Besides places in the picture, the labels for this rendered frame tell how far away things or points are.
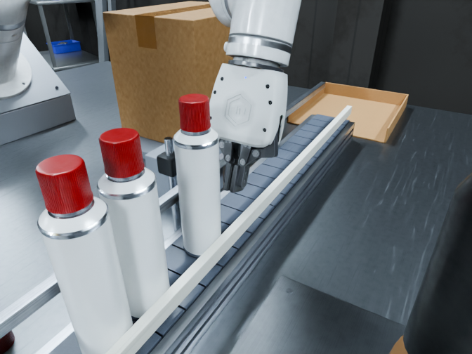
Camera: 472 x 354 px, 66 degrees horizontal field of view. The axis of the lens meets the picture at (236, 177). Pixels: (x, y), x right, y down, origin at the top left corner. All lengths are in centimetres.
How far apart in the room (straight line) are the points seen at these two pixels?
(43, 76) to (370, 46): 209
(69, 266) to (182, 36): 52
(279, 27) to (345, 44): 230
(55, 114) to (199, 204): 72
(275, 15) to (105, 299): 36
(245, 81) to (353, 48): 229
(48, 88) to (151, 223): 79
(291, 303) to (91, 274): 22
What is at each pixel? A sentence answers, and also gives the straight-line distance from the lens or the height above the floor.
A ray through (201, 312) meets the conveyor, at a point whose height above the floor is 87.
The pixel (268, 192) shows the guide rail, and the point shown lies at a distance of 55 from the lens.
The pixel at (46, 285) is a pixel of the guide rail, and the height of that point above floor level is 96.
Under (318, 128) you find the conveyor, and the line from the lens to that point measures 87.
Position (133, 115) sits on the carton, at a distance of 90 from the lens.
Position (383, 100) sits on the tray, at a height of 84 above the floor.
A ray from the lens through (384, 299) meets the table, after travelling 54.
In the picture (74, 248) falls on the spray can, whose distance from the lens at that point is 30.
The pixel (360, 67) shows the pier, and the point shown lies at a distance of 275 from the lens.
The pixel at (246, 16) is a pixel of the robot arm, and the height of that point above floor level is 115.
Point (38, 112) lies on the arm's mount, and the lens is 107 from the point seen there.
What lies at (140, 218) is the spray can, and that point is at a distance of 34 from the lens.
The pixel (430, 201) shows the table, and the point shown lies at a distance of 77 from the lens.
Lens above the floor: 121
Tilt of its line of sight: 30 degrees down
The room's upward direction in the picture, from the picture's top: straight up
